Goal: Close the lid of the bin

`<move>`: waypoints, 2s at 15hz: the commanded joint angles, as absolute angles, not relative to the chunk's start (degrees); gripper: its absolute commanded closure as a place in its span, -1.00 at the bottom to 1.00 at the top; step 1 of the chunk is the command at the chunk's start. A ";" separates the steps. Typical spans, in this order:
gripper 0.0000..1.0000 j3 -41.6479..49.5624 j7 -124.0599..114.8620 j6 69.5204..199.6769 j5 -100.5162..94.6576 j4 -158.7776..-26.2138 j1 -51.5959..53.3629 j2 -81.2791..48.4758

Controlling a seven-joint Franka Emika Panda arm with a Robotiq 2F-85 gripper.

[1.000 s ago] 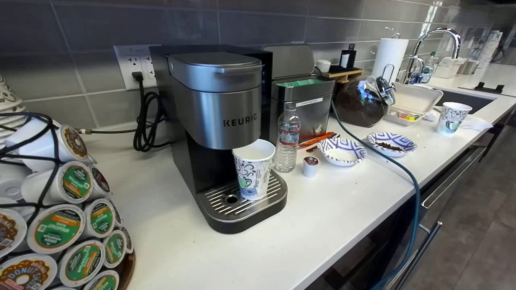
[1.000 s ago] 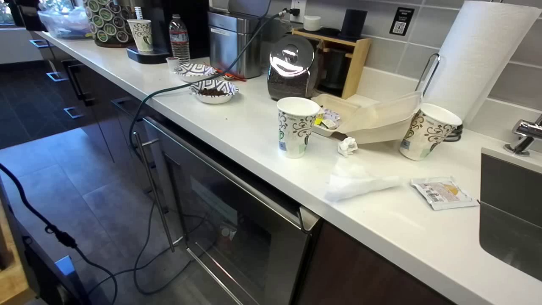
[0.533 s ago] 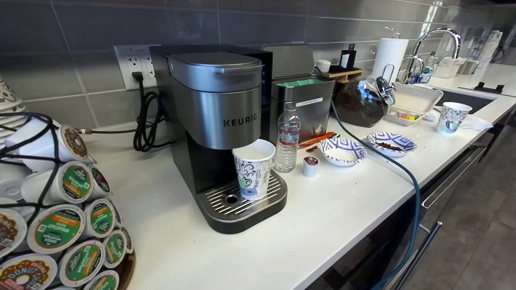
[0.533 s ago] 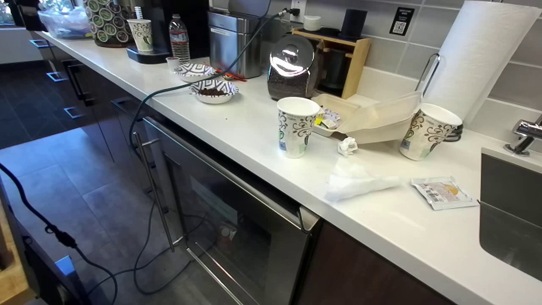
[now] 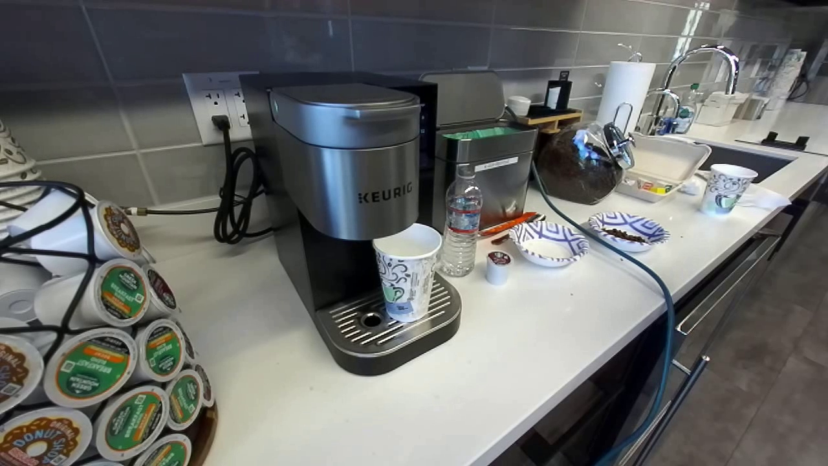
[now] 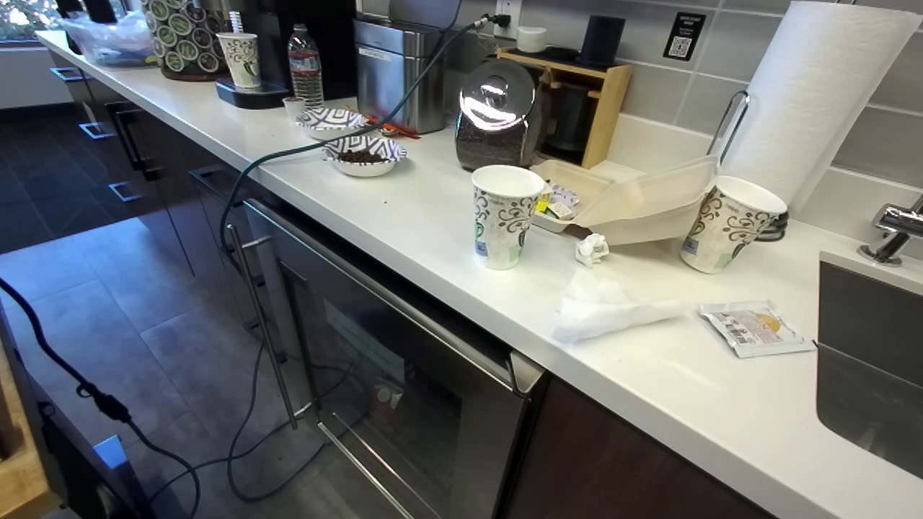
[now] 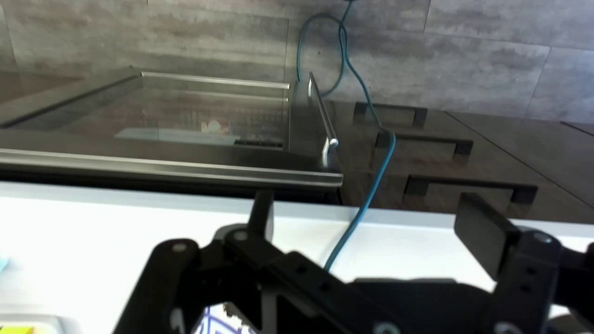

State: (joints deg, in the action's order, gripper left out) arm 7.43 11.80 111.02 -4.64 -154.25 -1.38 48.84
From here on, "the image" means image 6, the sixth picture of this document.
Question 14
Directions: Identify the coffee bean jar chrome lid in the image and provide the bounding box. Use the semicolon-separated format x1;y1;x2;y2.
454;58;550;172

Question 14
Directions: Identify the stainless steel bin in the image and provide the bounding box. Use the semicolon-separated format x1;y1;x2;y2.
353;0;463;136

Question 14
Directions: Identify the printed paper cup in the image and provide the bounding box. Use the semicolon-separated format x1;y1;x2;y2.
216;32;262;90
679;176;789;275
472;165;547;271

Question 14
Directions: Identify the heap of small packets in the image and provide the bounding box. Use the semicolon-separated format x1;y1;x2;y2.
536;183;582;221

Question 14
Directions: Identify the crumpled white paper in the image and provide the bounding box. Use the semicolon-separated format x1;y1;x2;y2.
575;232;611;268

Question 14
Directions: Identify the patterned paper bowl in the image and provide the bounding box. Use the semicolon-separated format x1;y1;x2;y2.
322;135;408;179
296;107;369;141

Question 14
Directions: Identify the bundle of orange stir sticks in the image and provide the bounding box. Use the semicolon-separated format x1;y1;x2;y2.
346;107;423;140

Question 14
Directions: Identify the white napkin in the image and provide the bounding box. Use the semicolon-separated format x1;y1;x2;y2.
552;270;684;345

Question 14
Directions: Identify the glass fridge door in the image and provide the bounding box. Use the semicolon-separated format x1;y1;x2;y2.
244;198;547;519

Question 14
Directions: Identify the beige takeout container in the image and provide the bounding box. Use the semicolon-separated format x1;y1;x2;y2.
529;154;720;247

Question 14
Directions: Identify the wooden rack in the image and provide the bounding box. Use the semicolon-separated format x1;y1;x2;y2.
497;48;635;170

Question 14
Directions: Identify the clear water bottle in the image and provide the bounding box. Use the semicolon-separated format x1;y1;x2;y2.
287;24;326;110

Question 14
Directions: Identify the black coffee machine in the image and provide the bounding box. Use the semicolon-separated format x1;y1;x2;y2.
215;0;358;110

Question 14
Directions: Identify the black cylinder speaker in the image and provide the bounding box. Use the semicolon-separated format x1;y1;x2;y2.
580;14;627;68

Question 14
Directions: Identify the white sachet packet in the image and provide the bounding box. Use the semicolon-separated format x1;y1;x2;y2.
699;300;816;360

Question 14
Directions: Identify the coffee pod carousel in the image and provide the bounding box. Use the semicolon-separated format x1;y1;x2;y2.
140;0;233;82

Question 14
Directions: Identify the white paper towel roll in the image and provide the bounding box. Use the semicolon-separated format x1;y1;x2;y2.
720;0;923;214

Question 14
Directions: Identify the steel sink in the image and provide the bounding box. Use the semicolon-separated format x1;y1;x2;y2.
816;251;923;482

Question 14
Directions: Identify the chrome tap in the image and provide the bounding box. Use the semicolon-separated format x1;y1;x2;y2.
857;193;923;268

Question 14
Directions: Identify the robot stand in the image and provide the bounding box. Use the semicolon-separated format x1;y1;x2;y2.
0;306;156;519

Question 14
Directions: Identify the window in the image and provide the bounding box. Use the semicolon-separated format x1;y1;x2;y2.
0;0;67;45

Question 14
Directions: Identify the steel door handle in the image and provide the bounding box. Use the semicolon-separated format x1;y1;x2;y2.
225;223;301;432

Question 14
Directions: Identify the dark grey cable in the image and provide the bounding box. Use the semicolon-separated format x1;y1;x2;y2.
148;12;513;504

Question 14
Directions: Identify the wall socket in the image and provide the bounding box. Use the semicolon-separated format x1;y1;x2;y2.
494;0;524;41

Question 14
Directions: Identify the black wall sign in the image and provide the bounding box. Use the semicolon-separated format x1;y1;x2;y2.
663;11;708;63

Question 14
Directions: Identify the black cabinet door handle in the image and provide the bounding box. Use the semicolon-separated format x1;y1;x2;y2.
114;107;164;182

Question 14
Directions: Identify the black cable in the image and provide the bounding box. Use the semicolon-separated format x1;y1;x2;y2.
0;277;203;519

